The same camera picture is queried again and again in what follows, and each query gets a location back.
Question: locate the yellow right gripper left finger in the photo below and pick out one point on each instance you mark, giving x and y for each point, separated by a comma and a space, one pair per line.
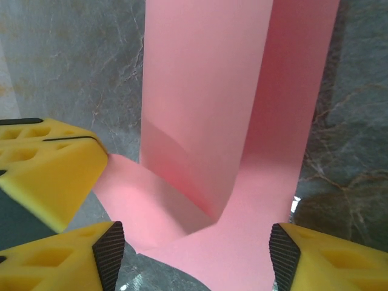
54, 266

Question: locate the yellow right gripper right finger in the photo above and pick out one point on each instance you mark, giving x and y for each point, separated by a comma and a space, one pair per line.
333, 266

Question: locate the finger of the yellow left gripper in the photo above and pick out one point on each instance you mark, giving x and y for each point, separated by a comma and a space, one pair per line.
60, 182
57, 128

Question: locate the pink square paper sheet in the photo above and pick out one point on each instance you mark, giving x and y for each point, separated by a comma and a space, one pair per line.
197, 91

